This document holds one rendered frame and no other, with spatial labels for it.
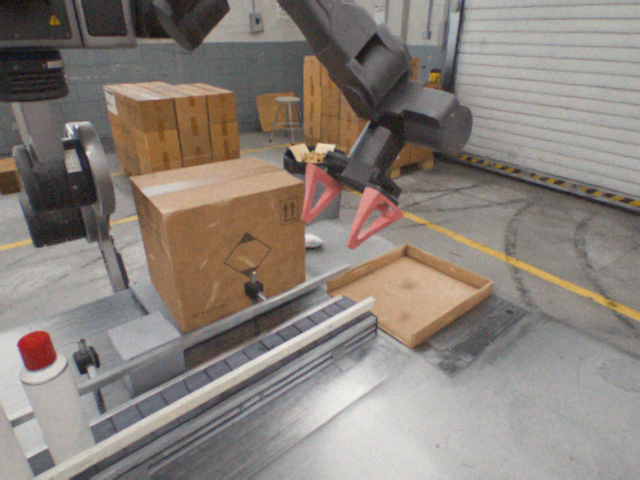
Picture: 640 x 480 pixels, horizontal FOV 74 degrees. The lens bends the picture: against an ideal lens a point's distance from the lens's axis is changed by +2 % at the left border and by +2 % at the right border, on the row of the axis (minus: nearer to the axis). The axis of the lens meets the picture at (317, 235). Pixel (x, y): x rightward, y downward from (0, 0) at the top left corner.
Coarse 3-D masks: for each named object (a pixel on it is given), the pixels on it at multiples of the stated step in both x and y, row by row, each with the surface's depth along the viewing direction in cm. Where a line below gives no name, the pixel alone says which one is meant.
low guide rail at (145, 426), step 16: (368, 304) 86; (336, 320) 81; (304, 336) 76; (320, 336) 79; (272, 352) 73; (288, 352) 74; (240, 368) 69; (256, 368) 70; (208, 384) 66; (224, 384) 67; (192, 400) 64; (160, 416) 61; (176, 416) 63; (128, 432) 58; (144, 432) 60; (96, 448) 56; (112, 448) 57; (64, 464) 54; (80, 464) 55
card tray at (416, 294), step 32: (384, 256) 113; (416, 256) 117; (352, 288) 105; (384, 288) 105; (416, 288) 105; (448, 288) 105; (480, 288) 98; (384, 320) 93; (416, 320) 93; (448, 320) 92
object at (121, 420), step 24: (336, 312) 88; (288, 336) 82; (240, 360) 76; (288, 360) 76; (192, 384) 71; (240, 384) 71; (144, 408) 66; (96, 432) 63; (48, 456) 59; (120, 456) 59
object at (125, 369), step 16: (336, 272) 87; (304, 288) 82; (256, 304) 77; (272, 304) 78; (224, 320) 73; (240, 320) 74; (192, 336) 69; (208, 336) 71; (160, 352) 66; (128, 368) 63; (80, 384) 60; (96, 384) 61; (16, 416) 55; (32, 416) 56
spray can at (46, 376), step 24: (24, 336) 51; (48, 336) 51; (24, 360) 50; (48, 360) 51; (24, 384) 50; (48, 384) 51; (72, 384) 54; (48, 408) 52; (72, 408) 54; (48, 432) 54; (72, 432) 55; (72, 456) 56
